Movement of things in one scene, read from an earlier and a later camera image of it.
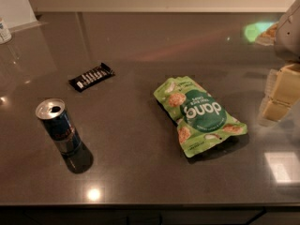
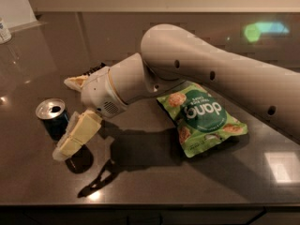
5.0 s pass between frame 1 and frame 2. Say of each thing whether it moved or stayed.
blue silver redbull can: stayed
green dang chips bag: stayed
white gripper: moved
